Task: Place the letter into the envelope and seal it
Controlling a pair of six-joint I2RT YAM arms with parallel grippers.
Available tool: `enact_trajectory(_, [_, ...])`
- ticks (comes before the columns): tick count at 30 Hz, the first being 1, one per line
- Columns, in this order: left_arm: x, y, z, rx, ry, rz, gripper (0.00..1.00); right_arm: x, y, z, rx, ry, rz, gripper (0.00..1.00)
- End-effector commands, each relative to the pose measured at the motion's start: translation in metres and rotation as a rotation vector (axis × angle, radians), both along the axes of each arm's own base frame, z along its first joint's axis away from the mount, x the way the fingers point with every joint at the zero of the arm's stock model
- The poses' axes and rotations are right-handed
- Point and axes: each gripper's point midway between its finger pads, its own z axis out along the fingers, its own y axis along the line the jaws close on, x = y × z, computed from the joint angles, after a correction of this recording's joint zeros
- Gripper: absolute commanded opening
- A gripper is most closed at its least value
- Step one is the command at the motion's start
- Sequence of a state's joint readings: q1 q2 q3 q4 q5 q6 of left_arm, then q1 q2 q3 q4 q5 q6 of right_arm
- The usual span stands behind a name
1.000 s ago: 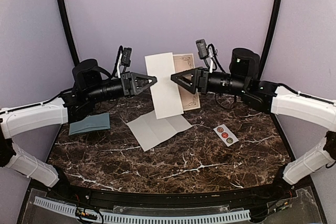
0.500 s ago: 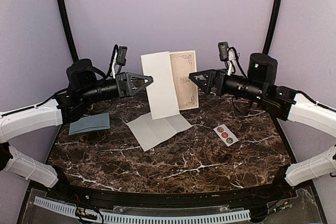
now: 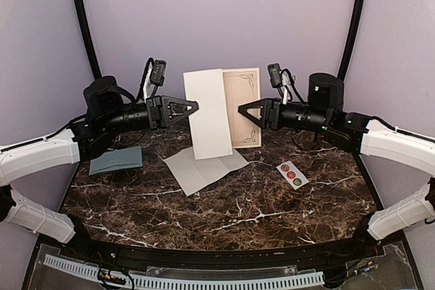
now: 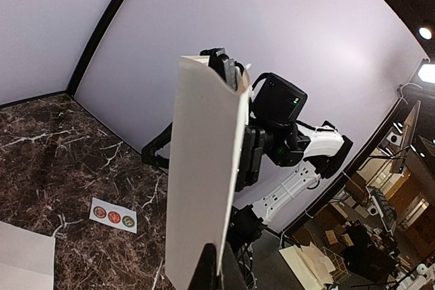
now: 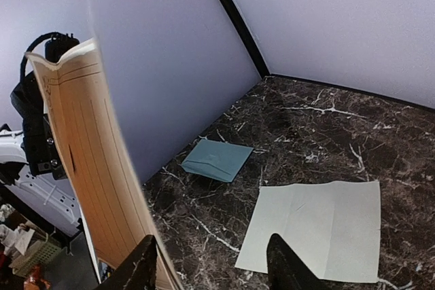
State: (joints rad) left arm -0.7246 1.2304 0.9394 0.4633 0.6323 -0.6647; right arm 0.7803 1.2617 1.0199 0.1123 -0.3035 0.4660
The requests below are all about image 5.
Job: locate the left black frame post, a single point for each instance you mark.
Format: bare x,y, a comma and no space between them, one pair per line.
246,37

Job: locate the blue-grey envelope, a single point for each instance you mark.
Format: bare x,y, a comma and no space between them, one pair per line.
216,160

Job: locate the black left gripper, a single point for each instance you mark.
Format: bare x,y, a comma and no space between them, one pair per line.
38,140

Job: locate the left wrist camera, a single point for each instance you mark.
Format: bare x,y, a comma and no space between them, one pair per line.
58,44

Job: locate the cream letter paper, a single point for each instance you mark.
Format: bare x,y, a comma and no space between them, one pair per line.
91,147

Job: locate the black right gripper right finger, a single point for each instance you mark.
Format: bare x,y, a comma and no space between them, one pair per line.
286,270

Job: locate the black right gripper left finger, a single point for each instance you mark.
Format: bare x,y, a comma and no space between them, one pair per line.
137,271

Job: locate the green perforated basket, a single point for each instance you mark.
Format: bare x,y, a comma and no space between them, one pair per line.
41,251

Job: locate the orange snack bag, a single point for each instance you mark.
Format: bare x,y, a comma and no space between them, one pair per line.
36,280

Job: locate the white-sleeved left robot arm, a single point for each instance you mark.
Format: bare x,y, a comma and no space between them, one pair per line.
42,196

